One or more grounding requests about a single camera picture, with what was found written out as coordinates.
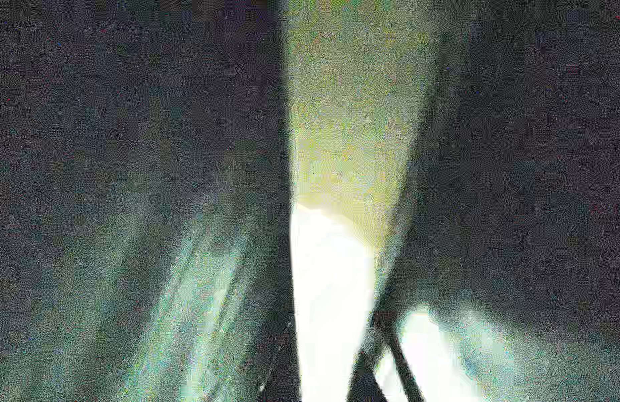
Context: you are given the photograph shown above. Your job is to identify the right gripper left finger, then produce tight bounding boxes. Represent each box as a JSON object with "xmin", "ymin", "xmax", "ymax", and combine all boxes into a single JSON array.
[{"xmin": 249, "ymin": 281, "xmax": 300, "ymax": 401}]

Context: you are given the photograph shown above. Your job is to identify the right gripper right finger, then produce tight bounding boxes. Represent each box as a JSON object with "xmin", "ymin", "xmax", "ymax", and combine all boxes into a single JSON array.
[{"xmin": 346, "ymin": 310, "xmax": 423, "ymax": 402}]

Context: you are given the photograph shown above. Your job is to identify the grey zippered laptop bag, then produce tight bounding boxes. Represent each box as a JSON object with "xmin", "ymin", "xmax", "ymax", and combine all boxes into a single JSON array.
[{"xmin": 0, "ymin": 1, "xmax": 620, "ymax": 401}]

